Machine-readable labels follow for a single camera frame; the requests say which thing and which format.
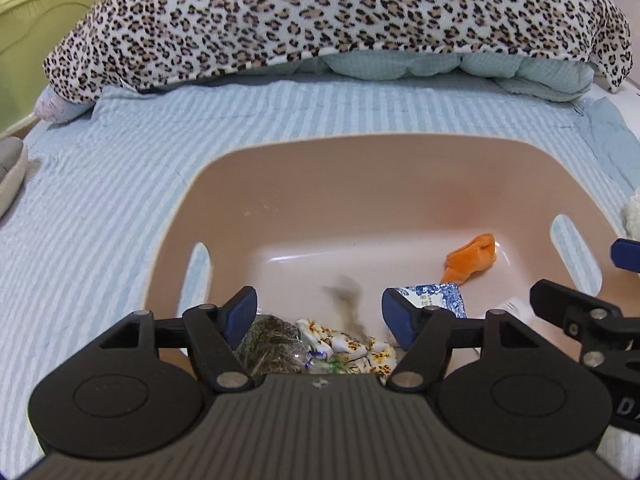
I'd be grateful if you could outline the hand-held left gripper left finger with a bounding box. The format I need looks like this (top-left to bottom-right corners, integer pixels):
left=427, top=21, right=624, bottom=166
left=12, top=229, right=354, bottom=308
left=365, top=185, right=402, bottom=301
left=99, top=285, right=259, bottom=394

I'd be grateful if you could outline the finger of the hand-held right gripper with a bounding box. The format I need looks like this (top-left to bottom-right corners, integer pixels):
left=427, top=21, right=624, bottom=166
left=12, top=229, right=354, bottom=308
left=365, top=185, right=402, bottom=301
left=529, top=278, right=640, bottom=367
left=610, top=238, right=640, bottom=277

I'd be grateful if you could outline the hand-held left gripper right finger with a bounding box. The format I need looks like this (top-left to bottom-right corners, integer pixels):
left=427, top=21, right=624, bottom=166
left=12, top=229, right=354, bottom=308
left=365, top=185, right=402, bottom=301
left=380, top=287, right=542, bottom=393

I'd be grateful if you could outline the blue white patterned box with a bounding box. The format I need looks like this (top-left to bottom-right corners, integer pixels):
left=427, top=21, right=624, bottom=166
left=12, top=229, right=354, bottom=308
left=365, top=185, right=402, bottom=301
left=394, top=282, right=469, bottom=322

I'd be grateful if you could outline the dried herb packet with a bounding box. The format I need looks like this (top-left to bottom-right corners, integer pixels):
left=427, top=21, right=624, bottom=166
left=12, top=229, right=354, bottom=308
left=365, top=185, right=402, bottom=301
left=234, top=314, right=347, bottom=377

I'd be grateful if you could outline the floral fabric scrunchie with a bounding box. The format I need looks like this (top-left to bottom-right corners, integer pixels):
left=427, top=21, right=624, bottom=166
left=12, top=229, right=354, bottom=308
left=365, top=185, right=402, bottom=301
left=294, top=317, right=399, bottom=377

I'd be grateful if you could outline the orange cloth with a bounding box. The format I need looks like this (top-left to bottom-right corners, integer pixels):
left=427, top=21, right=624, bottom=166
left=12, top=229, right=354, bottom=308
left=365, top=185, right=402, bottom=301
left=440, top=233, right=500, bottom=284

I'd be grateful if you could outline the beige plastic basket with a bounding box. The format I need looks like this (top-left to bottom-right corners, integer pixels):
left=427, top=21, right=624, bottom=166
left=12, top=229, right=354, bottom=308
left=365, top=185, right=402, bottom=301
left=142, top=132, right=627, bottom=393

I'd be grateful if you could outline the white plush toy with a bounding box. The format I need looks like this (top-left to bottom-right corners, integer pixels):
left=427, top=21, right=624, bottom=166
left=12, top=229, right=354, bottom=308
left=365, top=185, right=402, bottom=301
left=621, top=201, right=640, bottom=241

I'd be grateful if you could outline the blue striped bed sheet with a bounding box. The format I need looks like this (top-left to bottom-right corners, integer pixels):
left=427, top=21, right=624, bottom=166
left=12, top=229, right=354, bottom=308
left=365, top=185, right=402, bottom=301
left=0, top=79, right=640, bottom=461

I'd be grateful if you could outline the light green checked quilt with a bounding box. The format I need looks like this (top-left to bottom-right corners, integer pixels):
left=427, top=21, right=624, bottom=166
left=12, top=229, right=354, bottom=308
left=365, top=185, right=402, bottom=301
left=295, top=51, right=595, bottom=104

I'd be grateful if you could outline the grey beige cushion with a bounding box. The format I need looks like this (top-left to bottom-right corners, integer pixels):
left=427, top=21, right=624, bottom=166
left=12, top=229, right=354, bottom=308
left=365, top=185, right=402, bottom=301
left=0, top=137, right=30, bottom=220

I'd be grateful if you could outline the pink floral pillow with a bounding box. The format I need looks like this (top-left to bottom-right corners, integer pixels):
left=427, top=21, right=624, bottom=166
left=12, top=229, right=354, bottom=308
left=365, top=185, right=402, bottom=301
left=34, top=84, right=108, bottom=124

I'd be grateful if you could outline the leopard print blanket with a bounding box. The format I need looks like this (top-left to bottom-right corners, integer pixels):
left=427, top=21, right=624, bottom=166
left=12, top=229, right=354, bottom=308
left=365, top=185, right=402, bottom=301
left=42, top=0, right=634, bottom=107

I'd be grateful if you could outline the green wooden headboard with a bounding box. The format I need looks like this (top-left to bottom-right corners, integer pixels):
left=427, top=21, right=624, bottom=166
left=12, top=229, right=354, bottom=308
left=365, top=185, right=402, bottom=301
left=0, top=0, right=105, bottom=139

